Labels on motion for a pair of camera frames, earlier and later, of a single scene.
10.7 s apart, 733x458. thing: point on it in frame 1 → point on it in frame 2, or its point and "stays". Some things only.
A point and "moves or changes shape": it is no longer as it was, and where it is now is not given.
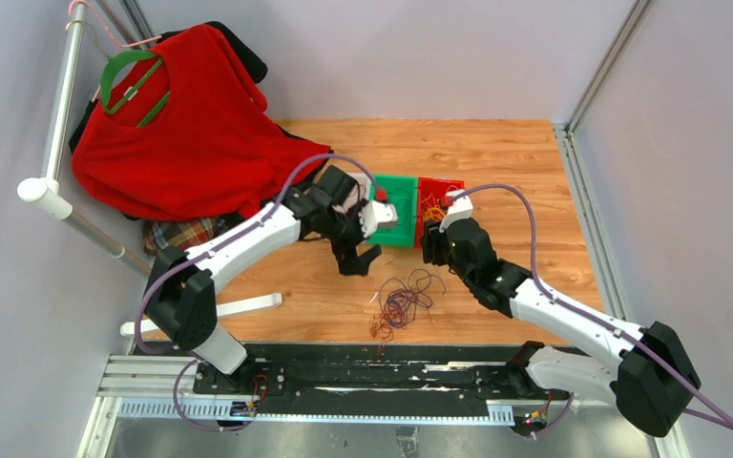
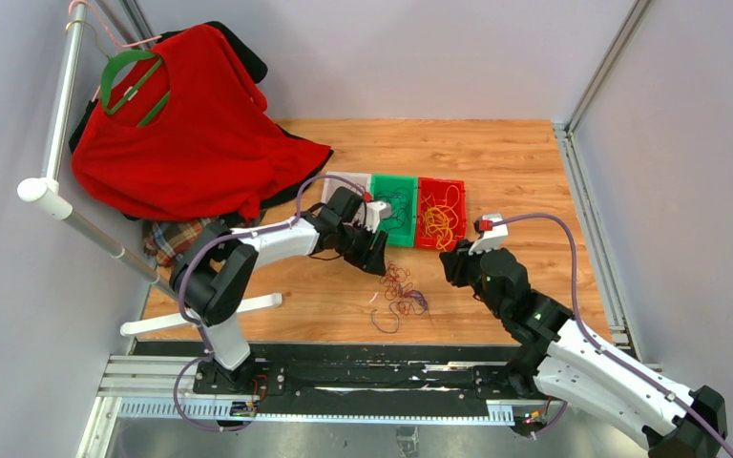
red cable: (382, 329) moves or changes shape
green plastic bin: (402, 192) stays
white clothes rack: (53, 195) stays
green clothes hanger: (113, 68) stays
